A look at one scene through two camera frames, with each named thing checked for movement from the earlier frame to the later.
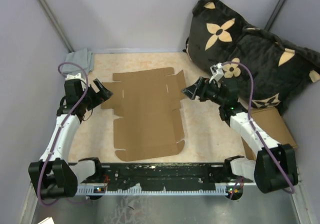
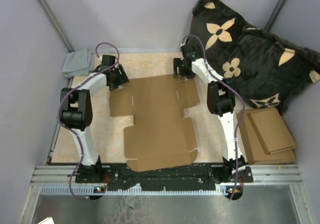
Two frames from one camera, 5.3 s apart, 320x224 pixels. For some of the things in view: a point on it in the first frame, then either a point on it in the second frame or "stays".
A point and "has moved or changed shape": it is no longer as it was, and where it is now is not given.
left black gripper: x=103 y=93 -> x=122 y=78
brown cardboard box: x=148 y=101 has moved or changed shape
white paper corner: x=47 y=220 stays
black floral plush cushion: x=217 y=34 stays
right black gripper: x=202 y=84 -> x=178 y=63
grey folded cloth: x=84 y=58 stays
